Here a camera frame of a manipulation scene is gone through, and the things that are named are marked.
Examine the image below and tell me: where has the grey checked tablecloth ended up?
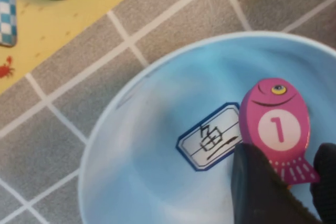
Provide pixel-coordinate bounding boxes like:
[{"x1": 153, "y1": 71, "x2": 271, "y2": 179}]
[{"x1": 0, "y1": 0, "x2": 336, "y2": 224}]

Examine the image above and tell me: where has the wooden sea-themed puzzle board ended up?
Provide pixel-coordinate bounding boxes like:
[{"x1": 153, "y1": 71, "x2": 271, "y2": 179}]
[{"x1": 0, "y1": 0, "x2": 161, "y2": 96}]

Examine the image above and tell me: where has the magenta wooden fish numbered 1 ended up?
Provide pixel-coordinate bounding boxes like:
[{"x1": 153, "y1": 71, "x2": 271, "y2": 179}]
[{"x1": 238, "y1": 77, "x2": 321, "y2": 185}]

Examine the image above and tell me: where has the light blue plastic bowl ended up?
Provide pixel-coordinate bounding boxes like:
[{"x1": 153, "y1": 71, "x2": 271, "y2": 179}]
[{"x1": 77, "y1": 31, "x2": 336, "y2": 224}]

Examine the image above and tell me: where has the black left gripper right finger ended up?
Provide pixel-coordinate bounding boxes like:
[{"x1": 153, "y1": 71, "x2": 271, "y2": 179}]
[{"x1": 311, "y1": 142, "x2": 336, "y2": 224}]

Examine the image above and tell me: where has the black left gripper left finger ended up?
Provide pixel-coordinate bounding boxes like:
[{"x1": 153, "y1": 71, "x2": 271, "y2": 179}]
[{"x1": 230, "y1": 142, "x2": 325, "y2": 224}]

